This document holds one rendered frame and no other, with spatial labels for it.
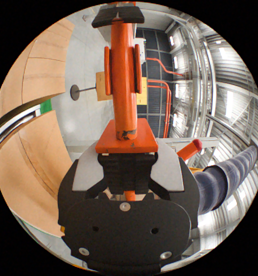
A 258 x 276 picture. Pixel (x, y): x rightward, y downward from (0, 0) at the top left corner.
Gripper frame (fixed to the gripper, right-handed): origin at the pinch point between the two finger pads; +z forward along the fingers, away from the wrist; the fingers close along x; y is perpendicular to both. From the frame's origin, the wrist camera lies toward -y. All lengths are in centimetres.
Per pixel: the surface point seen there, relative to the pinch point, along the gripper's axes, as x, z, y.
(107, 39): -2.4, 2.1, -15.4
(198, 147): 11.1, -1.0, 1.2
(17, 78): -69, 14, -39
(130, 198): -0.1, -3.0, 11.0
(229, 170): 42.2, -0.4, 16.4
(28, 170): -28.9, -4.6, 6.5
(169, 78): 444, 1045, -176
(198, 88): 375, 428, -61
